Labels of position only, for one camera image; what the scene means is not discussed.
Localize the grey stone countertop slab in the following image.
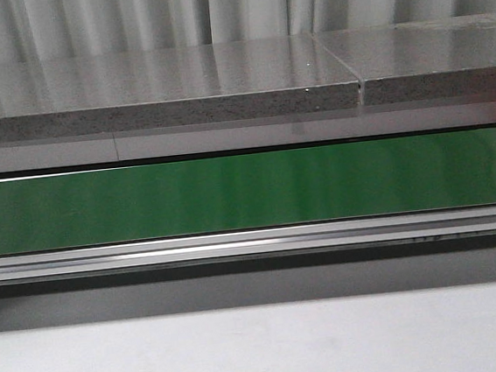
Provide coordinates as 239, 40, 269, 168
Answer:
315, 13, 496, 109
0, 35, 359, 143

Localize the green conveyor belt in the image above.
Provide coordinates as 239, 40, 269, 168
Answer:
0, 128, 496, 255

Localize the grey stone countertop slab right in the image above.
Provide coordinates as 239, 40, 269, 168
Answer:
315, 13, 496, 109

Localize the grey stone countertop slab left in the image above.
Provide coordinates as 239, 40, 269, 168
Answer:
0, 35, 359, 143

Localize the grey pleated curtain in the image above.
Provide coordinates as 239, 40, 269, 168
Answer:
0, 0, 496, 65

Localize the aluminium conveyor side rail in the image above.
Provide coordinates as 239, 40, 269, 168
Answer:
0, 205, 496, 286

